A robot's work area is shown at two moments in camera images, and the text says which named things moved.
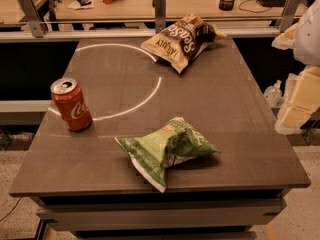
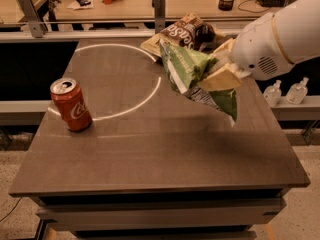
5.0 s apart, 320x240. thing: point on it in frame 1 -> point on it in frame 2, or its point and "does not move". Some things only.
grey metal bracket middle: (159, 2) does not move
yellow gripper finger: (287, 39) -> (257, 49)
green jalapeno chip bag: (151, 153) -> (185, 68)
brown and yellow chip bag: (180, 40) does not move
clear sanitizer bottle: (273, 94) does not move
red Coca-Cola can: (69, 100) does not move
